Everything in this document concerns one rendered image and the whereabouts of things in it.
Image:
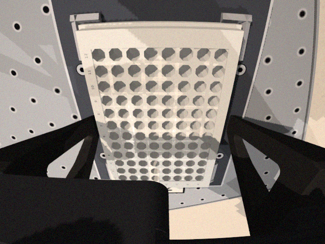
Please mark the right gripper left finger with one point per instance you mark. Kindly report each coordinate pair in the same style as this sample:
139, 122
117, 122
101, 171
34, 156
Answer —
32, 156

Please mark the white label plate with black n2 text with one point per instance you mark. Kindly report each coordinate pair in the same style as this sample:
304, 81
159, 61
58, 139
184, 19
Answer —
176, 190

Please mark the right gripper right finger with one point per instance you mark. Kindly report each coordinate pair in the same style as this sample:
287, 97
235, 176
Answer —
301, 181

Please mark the cream perforated plate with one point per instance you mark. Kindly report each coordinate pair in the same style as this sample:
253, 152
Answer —
160, 92

